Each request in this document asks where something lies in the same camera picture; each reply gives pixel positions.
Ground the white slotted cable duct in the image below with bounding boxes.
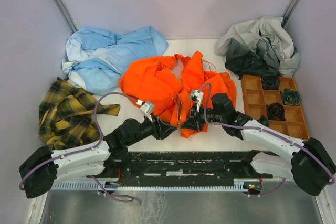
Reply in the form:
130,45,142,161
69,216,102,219
52,176,247,192

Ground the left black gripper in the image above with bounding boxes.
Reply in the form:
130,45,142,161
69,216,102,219
127,112,177,146

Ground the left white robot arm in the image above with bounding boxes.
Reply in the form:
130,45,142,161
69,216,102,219
19,116,177,198

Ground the light blue garment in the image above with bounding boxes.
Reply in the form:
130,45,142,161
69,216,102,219
61,26,169,95

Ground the wooden compartment tray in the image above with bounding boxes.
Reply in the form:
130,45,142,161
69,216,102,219
241,75,310,140

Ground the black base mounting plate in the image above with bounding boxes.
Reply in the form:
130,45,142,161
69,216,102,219
97,151,272,185

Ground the black rolled sock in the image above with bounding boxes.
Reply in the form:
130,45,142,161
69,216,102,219
266,102,285,121
261,75,281,90

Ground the black rolled sock centre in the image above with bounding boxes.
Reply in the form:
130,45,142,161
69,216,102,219
266,102,285,121

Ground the yellow black plaid shirt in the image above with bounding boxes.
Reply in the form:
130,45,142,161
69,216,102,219
38,76,121,150

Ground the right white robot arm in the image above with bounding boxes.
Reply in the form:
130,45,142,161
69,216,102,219
181,90,335,196

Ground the dark rolled sock front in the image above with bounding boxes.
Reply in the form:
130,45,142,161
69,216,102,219
258,115,270,127

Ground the orange jacket pink lining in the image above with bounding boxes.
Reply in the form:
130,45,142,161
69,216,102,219
119,51,237,128

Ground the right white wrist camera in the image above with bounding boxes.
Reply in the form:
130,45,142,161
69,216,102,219
189,90,204,112

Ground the grey crumpled garment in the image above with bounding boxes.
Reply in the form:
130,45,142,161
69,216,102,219
214,16,301,77

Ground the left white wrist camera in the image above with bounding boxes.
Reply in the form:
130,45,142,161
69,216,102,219
136,99,155,122

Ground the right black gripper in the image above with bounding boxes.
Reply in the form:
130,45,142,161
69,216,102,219
180,102,225,132

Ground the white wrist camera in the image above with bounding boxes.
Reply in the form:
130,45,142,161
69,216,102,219
136,99,155,122
189,90,204,112

